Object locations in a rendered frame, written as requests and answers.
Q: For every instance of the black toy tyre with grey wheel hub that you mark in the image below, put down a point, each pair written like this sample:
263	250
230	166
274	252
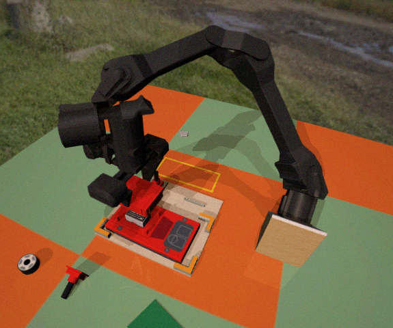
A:
28	264

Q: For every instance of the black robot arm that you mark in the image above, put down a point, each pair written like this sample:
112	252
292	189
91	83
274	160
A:
252	63

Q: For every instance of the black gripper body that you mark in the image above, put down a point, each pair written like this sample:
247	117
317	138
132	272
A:
130	160

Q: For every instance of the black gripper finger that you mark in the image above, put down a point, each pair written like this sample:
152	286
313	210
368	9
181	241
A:
127	199
150	168

